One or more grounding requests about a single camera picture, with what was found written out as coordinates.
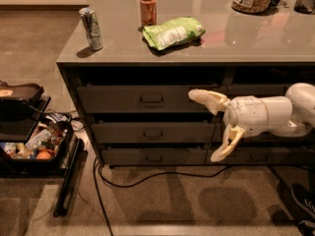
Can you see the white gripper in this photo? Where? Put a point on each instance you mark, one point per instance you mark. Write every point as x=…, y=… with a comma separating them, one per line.
x=249, y=116

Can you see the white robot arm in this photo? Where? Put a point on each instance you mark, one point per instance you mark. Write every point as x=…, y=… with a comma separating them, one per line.
x=292, y=115

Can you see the orange fruit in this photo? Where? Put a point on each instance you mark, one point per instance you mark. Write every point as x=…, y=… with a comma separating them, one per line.
x=43, y=155

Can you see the black floor bar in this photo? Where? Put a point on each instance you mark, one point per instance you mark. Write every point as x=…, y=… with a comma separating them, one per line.
x=67, y=190

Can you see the dark grey drawer cabinet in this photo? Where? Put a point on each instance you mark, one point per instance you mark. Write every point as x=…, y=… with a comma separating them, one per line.
x=277, y=47

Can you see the dark glass object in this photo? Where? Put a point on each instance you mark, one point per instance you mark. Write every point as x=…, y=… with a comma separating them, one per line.
x=304, y=6

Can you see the black case lid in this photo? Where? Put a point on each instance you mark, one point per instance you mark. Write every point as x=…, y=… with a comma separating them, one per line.
x=26, y=94

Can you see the silver tall can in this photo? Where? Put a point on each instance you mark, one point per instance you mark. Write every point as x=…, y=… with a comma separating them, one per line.
x=89, y=20

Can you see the drawer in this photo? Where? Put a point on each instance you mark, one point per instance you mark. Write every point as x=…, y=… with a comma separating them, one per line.
x=138, y=99
x=271, y=154
x=153, y=132
x=256, y=90
x=265, y=137
x=154, y=156

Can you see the orange soda can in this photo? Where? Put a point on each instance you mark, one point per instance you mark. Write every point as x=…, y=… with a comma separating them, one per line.
x=148, y=9

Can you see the green chip bag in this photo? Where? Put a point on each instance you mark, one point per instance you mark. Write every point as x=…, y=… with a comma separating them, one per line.
x=174, y=32

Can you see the black bin with items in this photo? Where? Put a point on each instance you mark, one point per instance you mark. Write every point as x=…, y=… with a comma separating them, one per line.
x=52, y=132

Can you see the black sneaker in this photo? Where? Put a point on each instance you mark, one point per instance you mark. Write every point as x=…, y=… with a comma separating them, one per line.
x=304, y=198

